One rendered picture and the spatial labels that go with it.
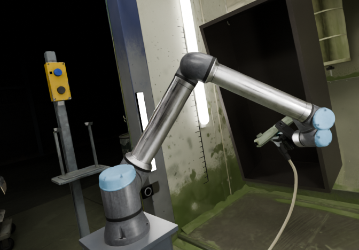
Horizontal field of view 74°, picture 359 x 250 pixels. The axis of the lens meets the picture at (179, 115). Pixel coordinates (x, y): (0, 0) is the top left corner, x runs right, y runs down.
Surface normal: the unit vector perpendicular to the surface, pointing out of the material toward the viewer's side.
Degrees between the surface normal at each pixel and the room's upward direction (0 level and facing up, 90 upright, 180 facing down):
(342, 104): 57
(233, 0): 90
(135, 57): 90
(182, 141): 90
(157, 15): 90
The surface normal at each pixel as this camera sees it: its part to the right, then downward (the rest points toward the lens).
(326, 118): 0.05, 0.09
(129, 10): 0.68, -0.07
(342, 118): -0.69, -0.40
